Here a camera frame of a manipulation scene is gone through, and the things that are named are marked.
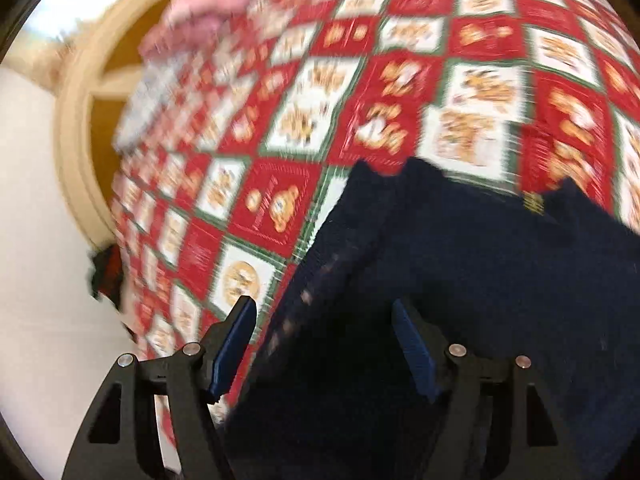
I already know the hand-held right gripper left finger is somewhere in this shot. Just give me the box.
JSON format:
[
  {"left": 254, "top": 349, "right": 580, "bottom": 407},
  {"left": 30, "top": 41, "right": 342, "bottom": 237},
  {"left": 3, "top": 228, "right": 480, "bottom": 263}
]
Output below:
[{"left": 61, "top": 296, "right": 258, "bottom": 480}]

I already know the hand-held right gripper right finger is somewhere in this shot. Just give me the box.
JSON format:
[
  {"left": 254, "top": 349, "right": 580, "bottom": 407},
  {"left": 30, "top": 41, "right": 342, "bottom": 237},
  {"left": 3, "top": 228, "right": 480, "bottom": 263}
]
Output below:
[{"left": 391, "top": 299, "right": 581, "bottom": 480}]

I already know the navy patterned knit sweater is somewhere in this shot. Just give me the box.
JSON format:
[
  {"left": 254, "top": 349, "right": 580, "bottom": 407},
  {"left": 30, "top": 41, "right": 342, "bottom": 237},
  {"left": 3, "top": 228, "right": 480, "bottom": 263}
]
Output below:
[{"left": 225, "top": 157, "right": 640, "bottom": 480}]

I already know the dark red cloth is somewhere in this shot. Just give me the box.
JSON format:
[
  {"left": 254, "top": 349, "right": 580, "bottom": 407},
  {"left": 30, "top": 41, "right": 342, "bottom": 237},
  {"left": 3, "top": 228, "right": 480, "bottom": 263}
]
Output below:
[{"left": 89, "top": 247, "right": 126, "bottom": 306}]

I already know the red printed bedspread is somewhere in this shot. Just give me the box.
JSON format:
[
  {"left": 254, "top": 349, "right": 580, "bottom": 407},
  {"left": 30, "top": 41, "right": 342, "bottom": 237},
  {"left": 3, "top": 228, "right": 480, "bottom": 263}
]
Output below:
[{"left": 110, "top": 0, "right": 640, "bottom": 461}]

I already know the grey white cloth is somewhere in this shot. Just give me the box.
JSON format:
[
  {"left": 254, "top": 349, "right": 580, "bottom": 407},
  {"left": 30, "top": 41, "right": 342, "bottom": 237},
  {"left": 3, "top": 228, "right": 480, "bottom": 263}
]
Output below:
[{"left": 115, "top": 55, "right": 193, "bottom": 153}]

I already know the cream wooden headboard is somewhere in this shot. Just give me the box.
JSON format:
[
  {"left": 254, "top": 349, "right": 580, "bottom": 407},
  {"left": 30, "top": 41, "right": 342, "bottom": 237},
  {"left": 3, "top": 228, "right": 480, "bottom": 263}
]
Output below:
[{"left": 50, "top": 0, "right": 201, "bottom": 246}]

